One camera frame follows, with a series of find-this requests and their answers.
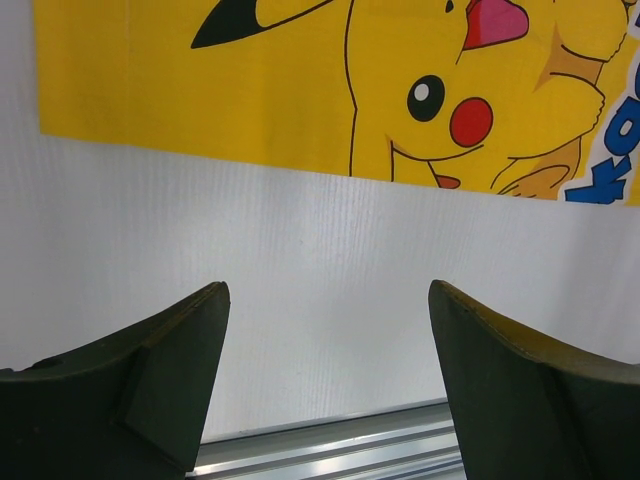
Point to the yellow Pikachu placemat cloth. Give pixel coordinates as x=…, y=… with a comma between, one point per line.
x=528, y=99

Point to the aluminium mounting rail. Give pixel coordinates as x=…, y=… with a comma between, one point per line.
x=415, y=442

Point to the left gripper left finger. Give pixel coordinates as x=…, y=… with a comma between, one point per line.
x=130, y=405

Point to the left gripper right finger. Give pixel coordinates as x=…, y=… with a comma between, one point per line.
x=528, y=406

